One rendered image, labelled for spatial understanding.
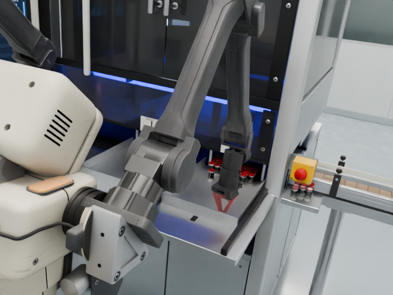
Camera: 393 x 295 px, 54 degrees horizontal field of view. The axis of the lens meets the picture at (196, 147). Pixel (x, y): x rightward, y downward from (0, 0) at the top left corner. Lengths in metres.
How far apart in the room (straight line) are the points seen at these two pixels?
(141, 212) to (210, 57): 0.30
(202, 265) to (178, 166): 1.07
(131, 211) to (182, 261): 1.13
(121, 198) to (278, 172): 0.83
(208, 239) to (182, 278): 0.66
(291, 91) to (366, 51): 4.61
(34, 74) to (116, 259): 0.30
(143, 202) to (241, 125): 0.51
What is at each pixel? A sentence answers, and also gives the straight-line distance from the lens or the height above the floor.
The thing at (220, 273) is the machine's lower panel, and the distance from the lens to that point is 1.64.
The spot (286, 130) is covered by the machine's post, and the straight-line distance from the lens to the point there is 1.29.
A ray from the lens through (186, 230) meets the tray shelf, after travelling 1.13.
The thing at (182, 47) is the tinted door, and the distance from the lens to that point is 1.37.
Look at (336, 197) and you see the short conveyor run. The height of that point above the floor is 0.89.
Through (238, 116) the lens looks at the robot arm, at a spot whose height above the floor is 1.23.
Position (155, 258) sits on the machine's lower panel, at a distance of 1.77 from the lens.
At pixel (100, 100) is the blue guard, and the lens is 1.60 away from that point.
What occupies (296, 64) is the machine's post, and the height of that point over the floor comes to 1.34.
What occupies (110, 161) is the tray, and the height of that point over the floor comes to 0.88.
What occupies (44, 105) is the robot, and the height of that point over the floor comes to 1.35.
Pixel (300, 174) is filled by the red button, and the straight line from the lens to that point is 1.29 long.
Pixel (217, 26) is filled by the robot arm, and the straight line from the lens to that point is 0.74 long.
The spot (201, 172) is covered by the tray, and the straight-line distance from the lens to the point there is 1.46.
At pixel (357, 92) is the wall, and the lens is 5.92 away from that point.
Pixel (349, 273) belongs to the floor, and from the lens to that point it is 2.65.
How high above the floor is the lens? 1.53
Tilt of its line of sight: 23 degrees down
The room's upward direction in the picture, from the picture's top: 6 degrees clockwise
